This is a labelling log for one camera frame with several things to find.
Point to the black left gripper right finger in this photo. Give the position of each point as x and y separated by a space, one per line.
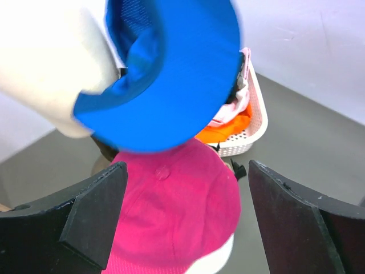
303 230

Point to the light pink cap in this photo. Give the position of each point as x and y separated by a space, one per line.
229 111

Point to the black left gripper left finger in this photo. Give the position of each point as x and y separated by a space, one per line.
69 231

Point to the orange cap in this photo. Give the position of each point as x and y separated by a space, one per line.
220 134

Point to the white perforated basket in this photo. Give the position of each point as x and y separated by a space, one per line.
240 143

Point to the beige mannequin head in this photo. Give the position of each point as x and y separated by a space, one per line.
50 52

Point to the blue cap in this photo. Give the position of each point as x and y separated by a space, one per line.
182 59

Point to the black cap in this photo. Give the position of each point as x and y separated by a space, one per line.
239 81

